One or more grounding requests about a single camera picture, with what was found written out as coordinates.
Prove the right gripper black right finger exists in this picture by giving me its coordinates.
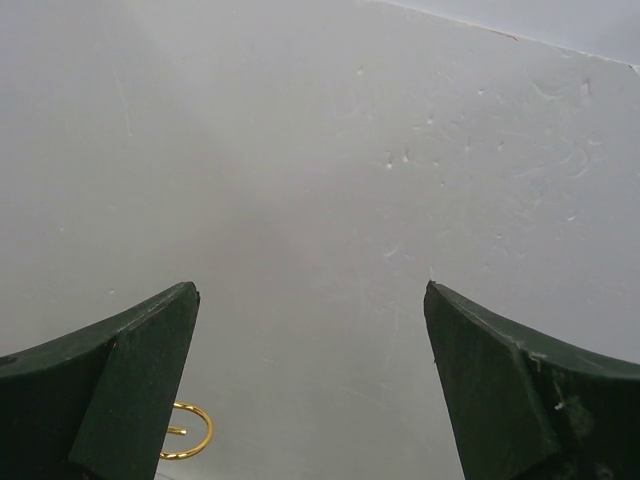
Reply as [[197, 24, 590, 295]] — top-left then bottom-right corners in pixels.
[[424, 281, 639, 479]]

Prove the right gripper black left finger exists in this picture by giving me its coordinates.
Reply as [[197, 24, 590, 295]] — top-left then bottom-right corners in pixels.
[[1, 282, 200, 480]]

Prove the gold wire wine glass rack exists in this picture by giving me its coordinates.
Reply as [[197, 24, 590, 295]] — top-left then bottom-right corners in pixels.
[[159, 401, 215, 462]]

